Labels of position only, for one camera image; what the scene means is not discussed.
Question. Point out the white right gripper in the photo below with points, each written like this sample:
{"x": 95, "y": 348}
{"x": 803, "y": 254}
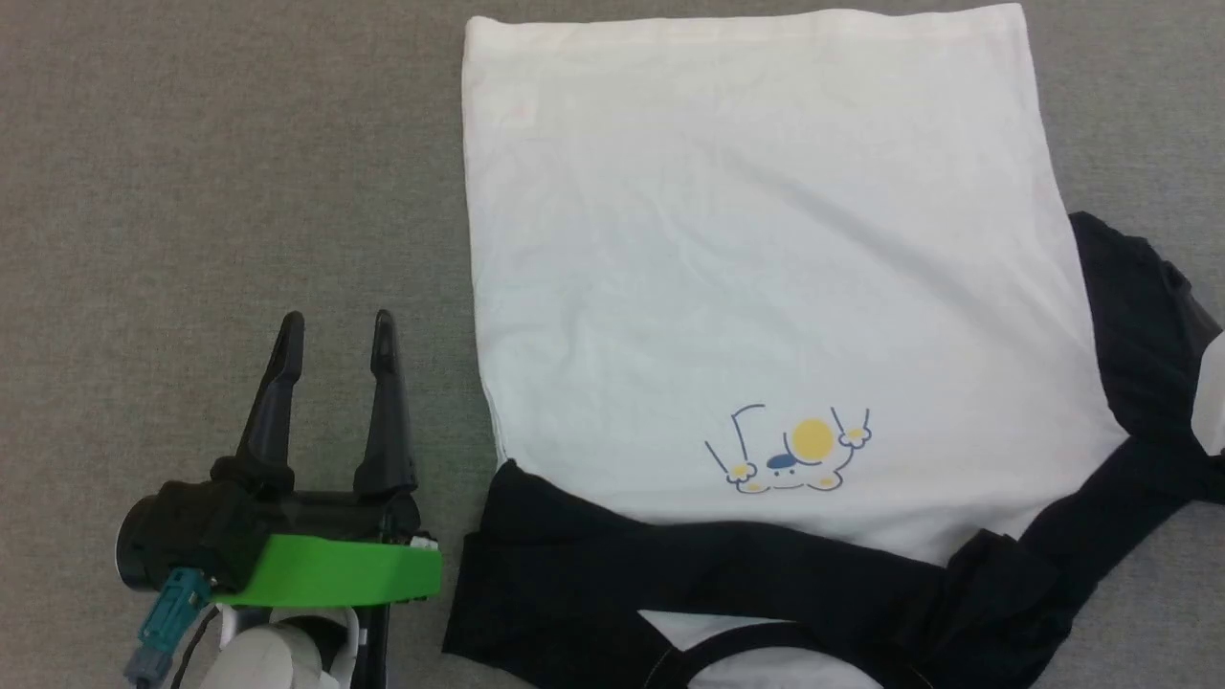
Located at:
{"x": 1211, "y": 397}

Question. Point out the black cylindrical wrist camera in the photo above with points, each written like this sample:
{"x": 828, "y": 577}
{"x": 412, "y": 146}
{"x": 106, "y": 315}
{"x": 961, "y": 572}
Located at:
{"x": 187, "y": 531}

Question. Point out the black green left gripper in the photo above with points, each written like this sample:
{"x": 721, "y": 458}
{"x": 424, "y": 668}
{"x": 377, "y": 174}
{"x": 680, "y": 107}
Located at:
{"x": 335, "y": 555}

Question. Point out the white shirt with black sleeves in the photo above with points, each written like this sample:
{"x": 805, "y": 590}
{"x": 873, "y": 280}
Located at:
{"x": 766, "y": 335}

